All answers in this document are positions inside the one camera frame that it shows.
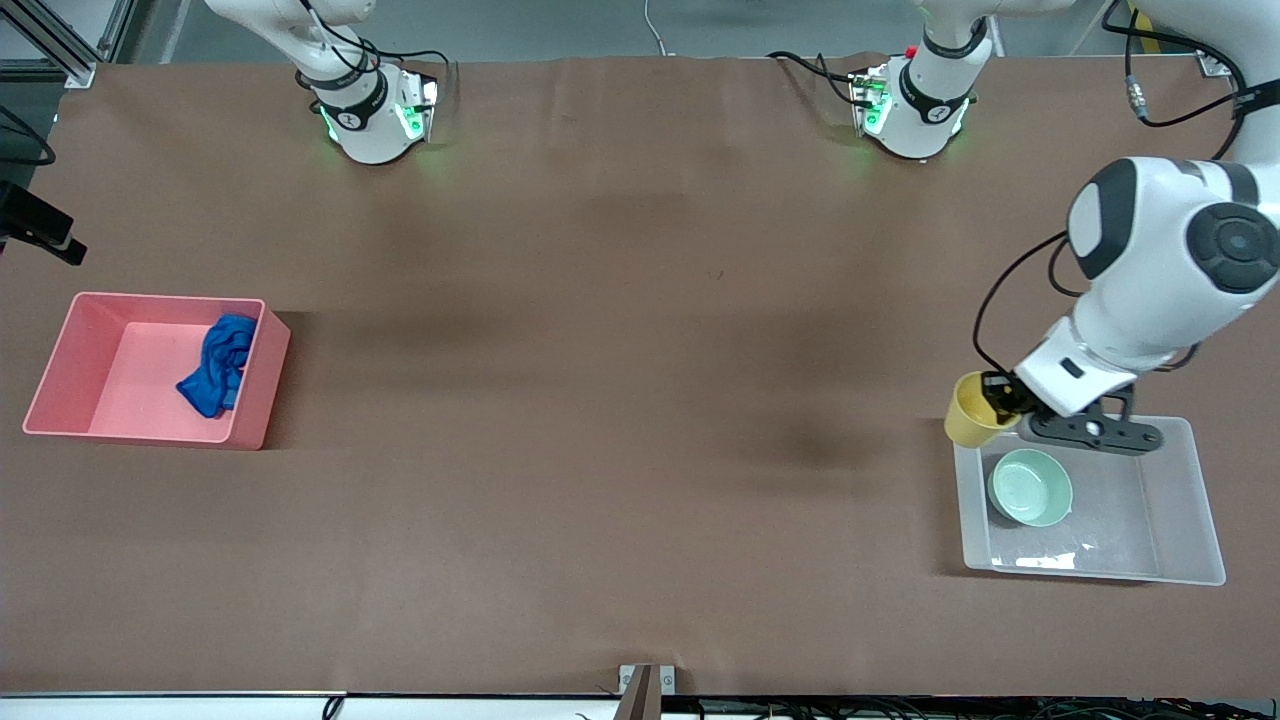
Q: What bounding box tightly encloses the yellow paper cup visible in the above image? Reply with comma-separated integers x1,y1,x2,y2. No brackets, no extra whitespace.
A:
944,371,1023,448

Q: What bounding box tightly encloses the mint green bowl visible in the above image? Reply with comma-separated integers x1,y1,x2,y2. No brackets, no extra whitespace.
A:
987,448,1074,528

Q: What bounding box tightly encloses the blue cloth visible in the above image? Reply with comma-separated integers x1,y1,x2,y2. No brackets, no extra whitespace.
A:
176,314,259,419

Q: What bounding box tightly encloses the clear plastic storage bin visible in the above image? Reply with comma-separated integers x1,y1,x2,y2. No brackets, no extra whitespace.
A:
952,415,1227,587

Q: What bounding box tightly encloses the brown table cover sheet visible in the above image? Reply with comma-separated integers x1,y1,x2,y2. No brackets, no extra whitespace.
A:
0,52,1280,698

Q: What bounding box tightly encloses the pink plastic bin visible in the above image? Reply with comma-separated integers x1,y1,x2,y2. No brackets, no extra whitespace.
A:
22,291,292,451

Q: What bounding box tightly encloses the black bar-shaped device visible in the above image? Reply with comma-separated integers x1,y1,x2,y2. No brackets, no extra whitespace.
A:
0,182,88,267

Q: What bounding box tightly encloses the black left arm base cable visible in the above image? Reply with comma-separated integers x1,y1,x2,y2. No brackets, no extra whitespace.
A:
768,50,871,106

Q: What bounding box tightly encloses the black arm base cable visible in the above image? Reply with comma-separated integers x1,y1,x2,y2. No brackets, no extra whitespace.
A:
768,50,871,106
285,0,456,101

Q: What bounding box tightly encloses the metal table edge bracket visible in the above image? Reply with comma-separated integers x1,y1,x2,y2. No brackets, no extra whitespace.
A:
617,664,677,720

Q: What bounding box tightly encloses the black right arm base cable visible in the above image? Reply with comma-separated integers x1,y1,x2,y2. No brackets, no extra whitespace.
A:
285,0,456,101

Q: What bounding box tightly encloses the white table edge rail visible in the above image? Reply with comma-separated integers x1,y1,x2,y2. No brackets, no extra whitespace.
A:
0,692,1280,720

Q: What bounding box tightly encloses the aluminium frame profile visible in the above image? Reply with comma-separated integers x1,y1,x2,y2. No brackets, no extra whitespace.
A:
0,0,136,89

